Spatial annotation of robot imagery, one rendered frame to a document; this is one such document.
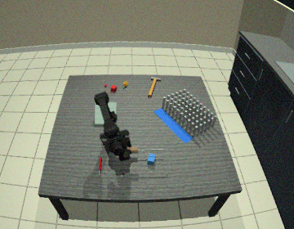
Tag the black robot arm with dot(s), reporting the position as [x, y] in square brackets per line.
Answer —
[110, 129]

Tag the small red block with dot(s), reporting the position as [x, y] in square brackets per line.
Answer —
[113, 88]

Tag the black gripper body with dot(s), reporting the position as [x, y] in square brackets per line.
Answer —
[126, 154]

